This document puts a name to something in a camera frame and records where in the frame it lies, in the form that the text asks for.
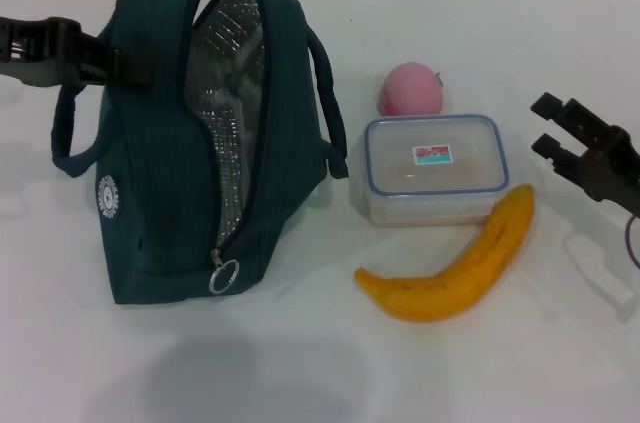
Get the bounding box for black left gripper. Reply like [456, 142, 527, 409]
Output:
[0, 15, 156, 89]

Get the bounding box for dark teal insulated lunch bag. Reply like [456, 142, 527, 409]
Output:
[52, 0, 350, 307]

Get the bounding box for pink peach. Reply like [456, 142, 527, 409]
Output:
[380, 61, 447, 117]

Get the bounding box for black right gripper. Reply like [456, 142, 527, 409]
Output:
[530, 91, 640, 219]

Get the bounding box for clear container with blue rim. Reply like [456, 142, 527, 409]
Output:
[363, 113, 510, 229]

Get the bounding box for yellow banana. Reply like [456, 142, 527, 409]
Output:
[354, 183, 536, 323]

